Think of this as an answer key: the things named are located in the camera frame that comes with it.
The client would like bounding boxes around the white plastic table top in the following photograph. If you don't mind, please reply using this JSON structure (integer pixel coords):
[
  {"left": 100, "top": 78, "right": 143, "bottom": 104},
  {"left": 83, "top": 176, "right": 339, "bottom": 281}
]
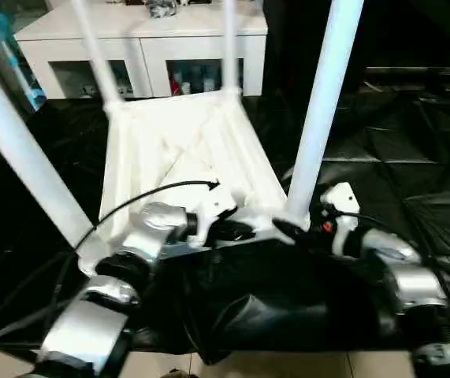
[{"left": 76, "top": 89, "right": 312, "bottom": 279}]

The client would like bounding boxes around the black folding table frame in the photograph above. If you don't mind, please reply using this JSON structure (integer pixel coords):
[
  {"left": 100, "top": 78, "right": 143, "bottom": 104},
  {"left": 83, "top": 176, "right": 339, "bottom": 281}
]
[{"left": 0, "top": 306, "right": 64, "bottom": 347}]

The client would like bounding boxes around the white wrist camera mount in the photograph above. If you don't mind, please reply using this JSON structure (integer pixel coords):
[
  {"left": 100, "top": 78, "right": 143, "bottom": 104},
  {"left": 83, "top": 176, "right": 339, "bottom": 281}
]
[
  {"left": 192, "top": 184, "right": 241, "bottom": 247},
  {"left": 321, "top": 183, "right": 360, "bottom": 257}
]

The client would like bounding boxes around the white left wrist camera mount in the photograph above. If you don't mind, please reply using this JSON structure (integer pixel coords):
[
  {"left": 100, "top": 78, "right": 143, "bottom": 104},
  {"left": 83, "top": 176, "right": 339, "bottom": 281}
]
[{"left": 192, "top": 184, "right": 241, "bottom": 247}]

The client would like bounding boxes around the dark low bench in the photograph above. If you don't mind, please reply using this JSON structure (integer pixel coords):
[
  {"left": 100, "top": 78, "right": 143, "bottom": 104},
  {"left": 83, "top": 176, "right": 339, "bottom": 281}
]
[{"left": 364, "top": 65, "right": 450, "bottom": 94}]

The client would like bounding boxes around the light blue plastic rack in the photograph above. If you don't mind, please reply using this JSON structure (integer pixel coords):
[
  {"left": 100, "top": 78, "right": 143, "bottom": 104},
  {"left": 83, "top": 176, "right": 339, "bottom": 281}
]
[{"left": 0, "top": 7, "right": 48, "bottom": 113}]

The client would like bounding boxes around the black speaker with gold label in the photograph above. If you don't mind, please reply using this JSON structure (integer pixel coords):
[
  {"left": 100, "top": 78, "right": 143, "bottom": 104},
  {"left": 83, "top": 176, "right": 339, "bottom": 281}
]
[{"left": 263, "top": 0, "right": 450, "bottom": 98}]

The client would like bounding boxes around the white plastic table leg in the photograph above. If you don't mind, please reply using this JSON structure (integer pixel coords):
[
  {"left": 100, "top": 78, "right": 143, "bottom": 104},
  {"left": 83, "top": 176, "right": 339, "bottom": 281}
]
[
  {"left": 220, "top": 0, "right": 242, "bottom": 99},
  {"left": 0, "top": 46, "right": 98, "bottom": 253},
  {"left": 71, "top": 0, "right": 122, "bottom": 113},
  {"left": 287, "top": 0, "right": 364, "bottom": 232}
]

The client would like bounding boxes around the black mat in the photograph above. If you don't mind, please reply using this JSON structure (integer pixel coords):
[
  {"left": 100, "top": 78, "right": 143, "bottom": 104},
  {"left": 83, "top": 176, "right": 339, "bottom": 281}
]
[{"left": 0, "top": 94, "right": 450, "bottom": 365}]

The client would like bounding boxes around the clear glass jar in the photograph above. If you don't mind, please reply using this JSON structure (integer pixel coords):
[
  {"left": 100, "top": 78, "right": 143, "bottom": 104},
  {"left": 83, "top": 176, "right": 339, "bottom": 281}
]
[{"left": 145, "top": 0, "right": 180, "bottom": 19}]

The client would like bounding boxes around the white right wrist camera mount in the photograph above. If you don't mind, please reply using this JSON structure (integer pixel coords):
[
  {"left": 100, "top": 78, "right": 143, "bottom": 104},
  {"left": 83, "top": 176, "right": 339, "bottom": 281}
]
[{"left": 321, "top": 183, "right": 360, "bottom": 257}]

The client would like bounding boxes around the white glass-door cabinet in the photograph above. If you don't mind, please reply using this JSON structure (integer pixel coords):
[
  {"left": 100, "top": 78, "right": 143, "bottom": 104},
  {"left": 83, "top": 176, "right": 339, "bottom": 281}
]
[{"left": 13, "top": 0, "right": 269, "bottom": 100}]

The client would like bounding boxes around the dark rounded robot torso part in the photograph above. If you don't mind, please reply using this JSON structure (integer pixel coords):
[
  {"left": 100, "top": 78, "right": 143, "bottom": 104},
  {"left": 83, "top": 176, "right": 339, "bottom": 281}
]
[{"left": 165, "top": 366, "right": 198, "bottom": 378}]

